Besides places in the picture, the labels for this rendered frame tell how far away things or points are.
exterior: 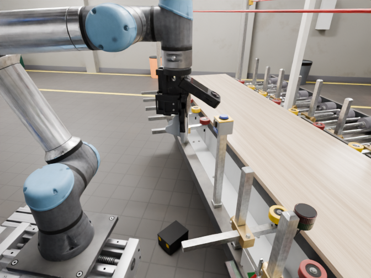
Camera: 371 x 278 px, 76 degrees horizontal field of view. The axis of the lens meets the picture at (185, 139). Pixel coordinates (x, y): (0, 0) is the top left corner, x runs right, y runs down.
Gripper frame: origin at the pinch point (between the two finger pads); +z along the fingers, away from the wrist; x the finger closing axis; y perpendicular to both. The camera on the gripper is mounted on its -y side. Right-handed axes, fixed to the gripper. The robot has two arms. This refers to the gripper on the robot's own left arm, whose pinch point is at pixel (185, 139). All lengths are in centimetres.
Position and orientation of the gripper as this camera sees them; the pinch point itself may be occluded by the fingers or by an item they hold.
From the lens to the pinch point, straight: 68.1
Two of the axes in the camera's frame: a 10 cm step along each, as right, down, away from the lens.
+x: -1.7, 4.7, -8.7
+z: 0.0, 8.8, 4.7
